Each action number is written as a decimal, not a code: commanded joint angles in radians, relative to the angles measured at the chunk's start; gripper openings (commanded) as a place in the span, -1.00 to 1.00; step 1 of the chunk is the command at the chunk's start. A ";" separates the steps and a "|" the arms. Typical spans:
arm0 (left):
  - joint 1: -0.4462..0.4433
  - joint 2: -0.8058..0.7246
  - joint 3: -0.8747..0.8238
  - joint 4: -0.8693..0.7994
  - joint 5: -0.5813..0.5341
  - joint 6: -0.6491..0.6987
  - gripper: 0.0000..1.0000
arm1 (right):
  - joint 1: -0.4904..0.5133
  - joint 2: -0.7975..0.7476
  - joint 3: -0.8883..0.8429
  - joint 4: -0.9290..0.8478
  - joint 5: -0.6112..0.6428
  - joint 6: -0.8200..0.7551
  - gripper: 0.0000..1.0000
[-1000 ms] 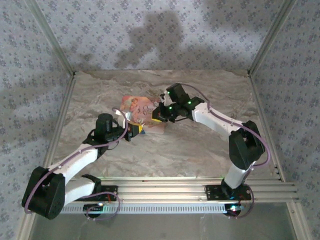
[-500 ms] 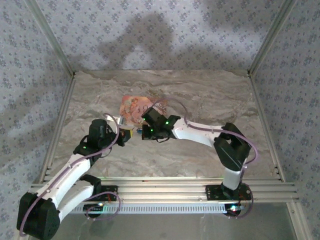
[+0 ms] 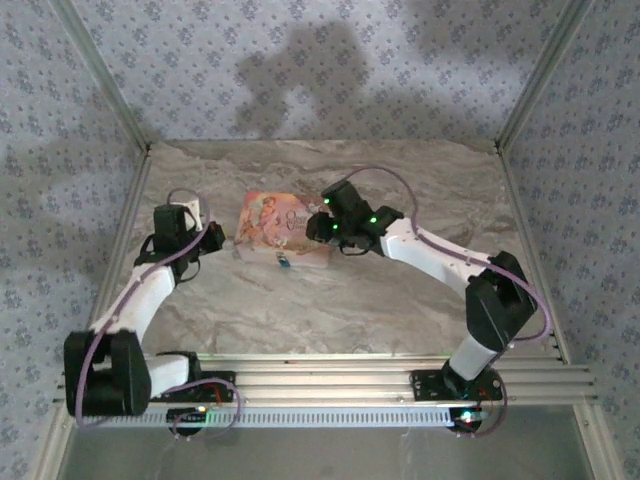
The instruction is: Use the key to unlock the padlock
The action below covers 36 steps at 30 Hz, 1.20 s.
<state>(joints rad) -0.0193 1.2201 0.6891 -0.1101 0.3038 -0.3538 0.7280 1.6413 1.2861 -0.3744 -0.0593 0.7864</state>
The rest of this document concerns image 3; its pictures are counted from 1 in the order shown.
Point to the small blue padlock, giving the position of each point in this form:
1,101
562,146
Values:
283,262

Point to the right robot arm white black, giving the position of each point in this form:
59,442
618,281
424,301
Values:
430,255

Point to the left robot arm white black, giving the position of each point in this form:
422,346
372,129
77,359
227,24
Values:
145,295

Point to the left controller board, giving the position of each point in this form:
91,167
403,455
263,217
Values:
182,415

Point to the controller board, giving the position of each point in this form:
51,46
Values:
460,419
182,415

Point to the right controller board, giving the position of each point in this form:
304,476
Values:
460,419

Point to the aluminium table side rail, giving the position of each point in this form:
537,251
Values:
122,235
522,225

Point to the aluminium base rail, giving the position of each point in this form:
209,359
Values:
325,380

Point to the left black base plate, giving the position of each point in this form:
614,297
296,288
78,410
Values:
205,395

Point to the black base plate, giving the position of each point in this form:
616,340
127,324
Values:
425,387
205,395

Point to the aluminium frame post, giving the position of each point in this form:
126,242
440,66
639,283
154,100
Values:
545,65
100,75

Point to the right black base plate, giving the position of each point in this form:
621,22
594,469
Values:
425,387

